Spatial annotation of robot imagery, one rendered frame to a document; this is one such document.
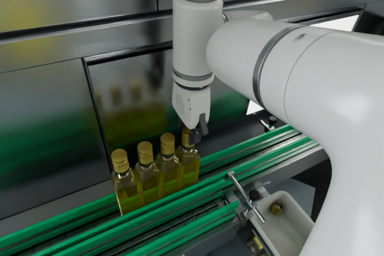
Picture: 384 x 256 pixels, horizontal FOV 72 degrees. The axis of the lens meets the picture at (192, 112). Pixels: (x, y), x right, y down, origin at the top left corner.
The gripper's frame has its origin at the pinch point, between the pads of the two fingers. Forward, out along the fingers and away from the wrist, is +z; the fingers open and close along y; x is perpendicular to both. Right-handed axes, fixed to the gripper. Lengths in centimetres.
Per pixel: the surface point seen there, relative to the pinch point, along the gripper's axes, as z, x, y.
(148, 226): 25.3, -14.6, 6.4
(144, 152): 0.1, -12.3, 1.9
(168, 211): 22.1, -8.5, 6.5
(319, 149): 29, 54, 5
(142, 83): -8.1, -7.2, -11.8
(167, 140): 0.0, -6.1, 0.8
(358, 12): -15, 69, -13
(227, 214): 24.1, 6.3, 13.4
